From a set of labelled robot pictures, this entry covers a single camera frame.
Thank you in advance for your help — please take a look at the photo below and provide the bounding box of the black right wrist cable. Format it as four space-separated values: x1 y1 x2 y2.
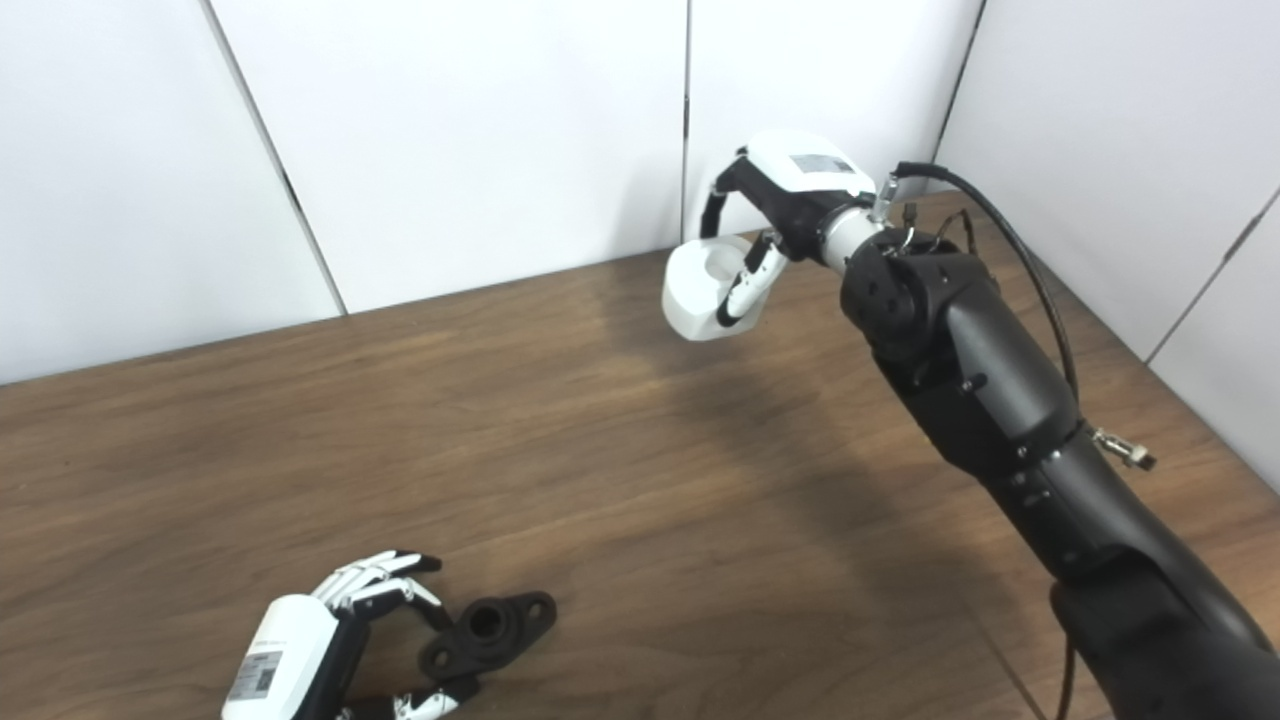
870 160 1158 720

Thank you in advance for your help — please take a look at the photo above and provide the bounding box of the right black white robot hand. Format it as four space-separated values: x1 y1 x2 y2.
700 130 879 329

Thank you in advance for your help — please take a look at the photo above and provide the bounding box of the round white piece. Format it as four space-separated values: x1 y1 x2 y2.
662 234 766 343

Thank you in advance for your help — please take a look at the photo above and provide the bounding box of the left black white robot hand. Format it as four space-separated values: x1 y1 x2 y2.
220 550 481 720

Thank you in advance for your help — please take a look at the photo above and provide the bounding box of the black flanged holder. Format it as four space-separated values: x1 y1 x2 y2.
418 590 558 683

